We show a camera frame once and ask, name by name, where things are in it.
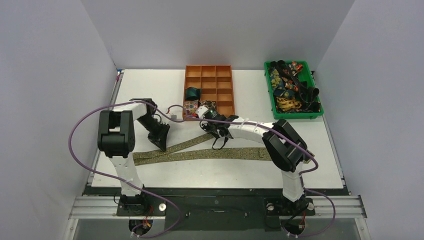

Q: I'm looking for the pile of patterned ties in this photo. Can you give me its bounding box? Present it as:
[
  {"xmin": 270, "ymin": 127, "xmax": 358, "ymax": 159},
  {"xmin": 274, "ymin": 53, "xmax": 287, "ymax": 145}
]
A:
[{"xmin": 267, "ymin": 60, "xmax": 322, "ymax": 114}]

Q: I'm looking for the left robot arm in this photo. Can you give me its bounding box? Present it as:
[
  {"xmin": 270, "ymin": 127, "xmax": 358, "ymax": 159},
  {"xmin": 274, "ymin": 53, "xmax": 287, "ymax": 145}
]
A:
[{"xmin": 97, "ymin": 98, "xmax": 170, "ymax": 216}]

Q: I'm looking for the aluminium frame rail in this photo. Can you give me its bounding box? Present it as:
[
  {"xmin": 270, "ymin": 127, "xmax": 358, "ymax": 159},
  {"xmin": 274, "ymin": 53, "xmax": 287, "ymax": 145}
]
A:
[{"xmin": 63, "ymin": 195, "xmax": 371, "ymax": 240}]

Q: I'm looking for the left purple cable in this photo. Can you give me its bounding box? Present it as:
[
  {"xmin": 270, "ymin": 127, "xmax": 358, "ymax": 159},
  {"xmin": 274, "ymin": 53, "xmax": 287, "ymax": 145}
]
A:
[{"xmin": 68, "ymin": 100, "xmax": 186, "ymax": 239}]

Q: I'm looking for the rolled dotted colourful tie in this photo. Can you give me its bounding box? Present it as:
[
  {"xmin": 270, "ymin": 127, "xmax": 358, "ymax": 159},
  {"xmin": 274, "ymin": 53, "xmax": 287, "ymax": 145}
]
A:
[{"xmin": 182, "ymin": 100, "xmax": 200, "ymax": 116}]

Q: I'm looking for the rolled dark green tie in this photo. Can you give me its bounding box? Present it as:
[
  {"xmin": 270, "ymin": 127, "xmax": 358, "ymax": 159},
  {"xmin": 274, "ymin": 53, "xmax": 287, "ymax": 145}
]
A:
[{"xmin": 184, "ymin": 86, "xmax": 202, "ymax": 101}]

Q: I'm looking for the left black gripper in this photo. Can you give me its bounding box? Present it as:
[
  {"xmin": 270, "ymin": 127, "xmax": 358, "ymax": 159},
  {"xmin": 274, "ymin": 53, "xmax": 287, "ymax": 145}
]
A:
[{"xmin": 137, "ymin": 116, "xmax": 170, "ymax": 152}]

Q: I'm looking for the purple cable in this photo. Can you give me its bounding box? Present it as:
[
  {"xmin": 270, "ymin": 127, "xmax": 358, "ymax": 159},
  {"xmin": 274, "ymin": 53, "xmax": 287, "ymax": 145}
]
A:
[
  {"xmin": 185, "ymin": 114, "xmax": 337, "ymax": 239},
  {"xmin": 68, "ymin": 100, "xmax": 186, "ymax": 239}
]

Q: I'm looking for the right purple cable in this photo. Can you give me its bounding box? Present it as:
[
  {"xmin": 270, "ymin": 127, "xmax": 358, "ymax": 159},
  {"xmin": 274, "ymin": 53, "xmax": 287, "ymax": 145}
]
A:
[{"xmin": 185, "ymin": 114, "xmax": 337, "ymax": 239}]

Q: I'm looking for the rolled black floral tie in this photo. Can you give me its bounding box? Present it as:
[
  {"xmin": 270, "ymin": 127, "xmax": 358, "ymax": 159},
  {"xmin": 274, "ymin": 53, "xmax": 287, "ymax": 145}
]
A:
[{"xmin": 198, "ymin": 100, "xmax": 217, "ymax": 110}]

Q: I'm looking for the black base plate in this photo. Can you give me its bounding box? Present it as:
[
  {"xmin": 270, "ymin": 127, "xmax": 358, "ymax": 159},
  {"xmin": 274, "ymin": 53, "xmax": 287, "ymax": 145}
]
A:
[{"xmin": 86, "ymin": 188, "xmax": 347, "ymax": 237}]

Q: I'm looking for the olive floral patterned tie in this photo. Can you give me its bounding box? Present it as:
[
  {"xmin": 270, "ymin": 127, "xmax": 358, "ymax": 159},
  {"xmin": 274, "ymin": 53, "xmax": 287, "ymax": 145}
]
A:
[{"xmin": 132, "ymin": 132, "xmax": 314, "ymax": 167}]

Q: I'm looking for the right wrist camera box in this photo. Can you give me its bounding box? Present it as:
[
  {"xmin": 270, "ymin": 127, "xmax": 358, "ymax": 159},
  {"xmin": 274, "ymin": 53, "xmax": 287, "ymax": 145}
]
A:
[{"xmin": 195, "ymin": 105, "xmax": 209, "ymax": 119}]

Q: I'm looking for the orange compartment tray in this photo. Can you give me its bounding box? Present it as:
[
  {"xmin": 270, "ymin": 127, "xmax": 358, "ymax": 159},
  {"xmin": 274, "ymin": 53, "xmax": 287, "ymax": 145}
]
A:
[{"xmin": 183, "ymin": 65, "xmax": 235, "ymax": 117}]

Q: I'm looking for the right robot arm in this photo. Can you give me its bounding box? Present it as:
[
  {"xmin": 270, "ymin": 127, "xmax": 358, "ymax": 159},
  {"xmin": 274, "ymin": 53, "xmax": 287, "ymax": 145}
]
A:
[{"xmin": 195, "ymin": 106, "xmax": 316, "ymax": 214}]

